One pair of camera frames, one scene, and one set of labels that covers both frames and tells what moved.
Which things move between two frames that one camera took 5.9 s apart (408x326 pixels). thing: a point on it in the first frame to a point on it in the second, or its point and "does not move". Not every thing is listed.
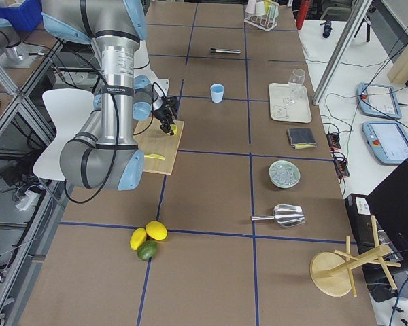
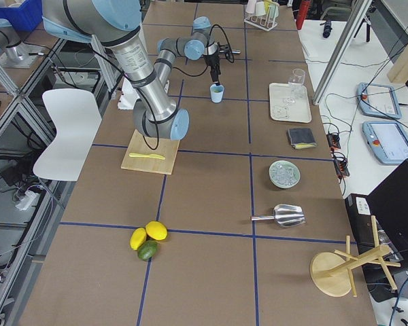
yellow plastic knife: [154, 155] does not move
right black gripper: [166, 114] to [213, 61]
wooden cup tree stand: [332, 274] does not move
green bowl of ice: [284, 174] does not move
